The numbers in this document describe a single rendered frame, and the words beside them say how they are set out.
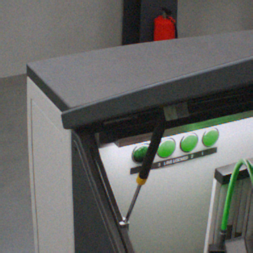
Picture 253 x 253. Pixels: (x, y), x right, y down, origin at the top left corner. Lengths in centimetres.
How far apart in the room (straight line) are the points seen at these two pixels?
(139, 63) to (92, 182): 37
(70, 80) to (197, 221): 47
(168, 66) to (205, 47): 19
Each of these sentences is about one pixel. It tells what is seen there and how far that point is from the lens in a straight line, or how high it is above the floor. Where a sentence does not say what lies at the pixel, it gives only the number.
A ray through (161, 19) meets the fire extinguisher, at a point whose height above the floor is 48.
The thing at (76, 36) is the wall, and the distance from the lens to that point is 570.
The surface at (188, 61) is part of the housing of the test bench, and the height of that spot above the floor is 150.
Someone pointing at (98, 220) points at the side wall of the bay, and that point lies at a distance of 159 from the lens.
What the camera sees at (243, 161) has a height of 142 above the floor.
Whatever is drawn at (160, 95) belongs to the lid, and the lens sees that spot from 120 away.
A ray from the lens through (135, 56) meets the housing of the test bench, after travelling 187.
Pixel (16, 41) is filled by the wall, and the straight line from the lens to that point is 552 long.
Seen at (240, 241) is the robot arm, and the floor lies 143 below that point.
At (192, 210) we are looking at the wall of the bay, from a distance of 186.
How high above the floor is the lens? 219
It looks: 27 degrees down
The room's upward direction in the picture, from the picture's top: 2 degrees clockwise
